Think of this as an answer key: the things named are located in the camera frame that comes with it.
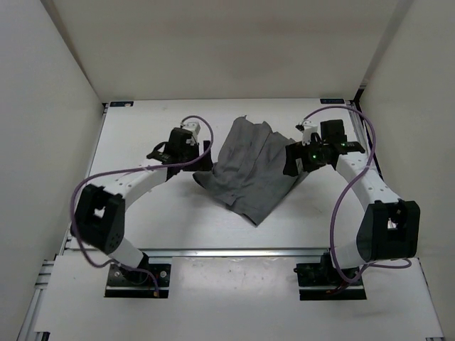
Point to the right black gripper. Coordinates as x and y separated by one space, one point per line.
297 150

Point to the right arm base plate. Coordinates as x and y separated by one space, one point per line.
321 282

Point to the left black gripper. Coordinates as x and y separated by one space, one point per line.
204 163

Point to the aluminium frame rail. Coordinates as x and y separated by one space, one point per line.
27 331
364 136

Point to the right aluminium frame rail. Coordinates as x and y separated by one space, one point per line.
364 136

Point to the left aluminium frame rail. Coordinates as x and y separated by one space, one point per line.
27 331

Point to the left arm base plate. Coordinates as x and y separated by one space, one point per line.
131 284

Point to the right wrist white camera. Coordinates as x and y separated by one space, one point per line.
307 128

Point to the aluminium front rail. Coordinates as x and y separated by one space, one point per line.
234 253

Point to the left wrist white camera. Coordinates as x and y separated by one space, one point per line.
193 127

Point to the grey pleated skirt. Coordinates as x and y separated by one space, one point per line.
248 177

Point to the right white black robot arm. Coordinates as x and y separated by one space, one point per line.
390 225

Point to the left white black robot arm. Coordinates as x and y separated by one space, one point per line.
98 219

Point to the blue label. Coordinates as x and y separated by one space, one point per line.
121 104
331 101

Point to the left blue label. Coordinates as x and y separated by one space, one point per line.
121 104

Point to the right blue label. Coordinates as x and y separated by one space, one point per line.
331 101

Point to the wrist white camera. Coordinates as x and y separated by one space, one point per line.
307 128
193 127

